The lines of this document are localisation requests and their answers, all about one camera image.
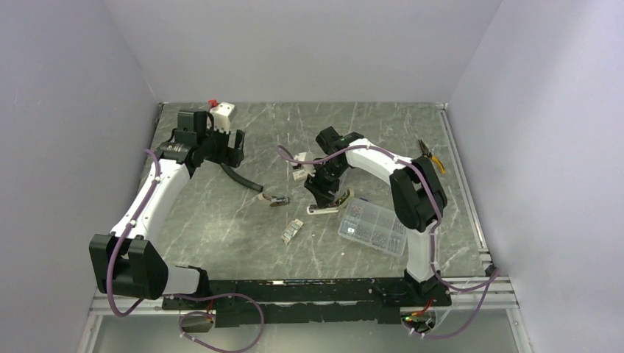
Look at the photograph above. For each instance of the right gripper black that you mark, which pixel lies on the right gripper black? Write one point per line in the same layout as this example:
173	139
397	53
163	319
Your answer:
320	188

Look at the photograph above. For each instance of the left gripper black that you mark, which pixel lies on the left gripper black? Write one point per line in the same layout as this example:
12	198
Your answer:
232	156

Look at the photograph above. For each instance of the white staple box tray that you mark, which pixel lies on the white staple box tray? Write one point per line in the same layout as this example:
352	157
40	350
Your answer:
291	230

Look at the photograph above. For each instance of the brown stapler base part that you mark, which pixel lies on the brown stapler base part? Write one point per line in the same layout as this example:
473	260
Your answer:
274	201

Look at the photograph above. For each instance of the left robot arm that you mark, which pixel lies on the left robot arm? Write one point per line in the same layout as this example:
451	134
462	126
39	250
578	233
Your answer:
125	260

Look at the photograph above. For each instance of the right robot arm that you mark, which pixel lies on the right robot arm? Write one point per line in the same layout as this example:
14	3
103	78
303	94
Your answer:
417	193

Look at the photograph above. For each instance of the clear plastic screw organizer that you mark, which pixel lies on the clear plastic screw organizer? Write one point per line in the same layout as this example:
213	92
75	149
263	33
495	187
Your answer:
373	226

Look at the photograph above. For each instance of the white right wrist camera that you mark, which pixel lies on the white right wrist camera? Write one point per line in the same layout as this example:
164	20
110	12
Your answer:
303	171

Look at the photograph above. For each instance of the orange handled pliers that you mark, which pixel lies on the orange handled pliers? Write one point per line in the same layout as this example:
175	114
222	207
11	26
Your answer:
426	152

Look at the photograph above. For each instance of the aluminium frame rail right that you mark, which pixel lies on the aluminium frame rail right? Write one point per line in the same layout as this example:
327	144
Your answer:
484	253

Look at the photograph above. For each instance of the aluminium frame rail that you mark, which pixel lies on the aluminium frame rail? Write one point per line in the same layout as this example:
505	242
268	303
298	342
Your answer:
484	253
402	292

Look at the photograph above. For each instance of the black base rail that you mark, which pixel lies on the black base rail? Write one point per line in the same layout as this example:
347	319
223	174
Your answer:
242	310

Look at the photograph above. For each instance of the aluminium frame rail front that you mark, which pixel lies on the aluminium frame rail front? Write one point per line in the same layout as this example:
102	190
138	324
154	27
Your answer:
402	292

